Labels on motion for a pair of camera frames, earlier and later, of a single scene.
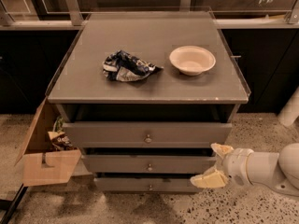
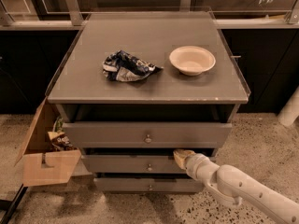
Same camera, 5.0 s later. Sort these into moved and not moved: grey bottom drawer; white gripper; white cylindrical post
Moved: white gripper
Not moved: grey bottom drawer; white cylindrical post
